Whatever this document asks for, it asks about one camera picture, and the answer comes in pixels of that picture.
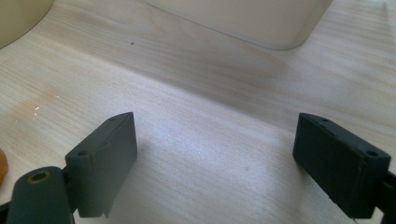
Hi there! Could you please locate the white rectangular container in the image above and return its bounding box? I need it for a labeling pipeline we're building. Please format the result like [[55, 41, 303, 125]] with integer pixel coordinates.
[[143, 0, 334, 50]]

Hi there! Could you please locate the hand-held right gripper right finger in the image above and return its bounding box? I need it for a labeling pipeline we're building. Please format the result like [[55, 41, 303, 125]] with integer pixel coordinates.
[[292, 112, 392, 219]]

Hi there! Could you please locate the cream round container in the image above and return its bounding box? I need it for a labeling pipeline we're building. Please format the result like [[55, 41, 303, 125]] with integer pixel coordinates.
[[0, 0, 54, 50]]

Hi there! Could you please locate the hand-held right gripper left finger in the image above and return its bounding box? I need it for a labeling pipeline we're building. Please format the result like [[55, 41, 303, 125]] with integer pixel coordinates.
[[64, 111, 138, 218]]

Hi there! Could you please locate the orange round object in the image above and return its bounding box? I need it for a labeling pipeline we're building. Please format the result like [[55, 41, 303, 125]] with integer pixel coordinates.
[[0, 148, 9, 188]]

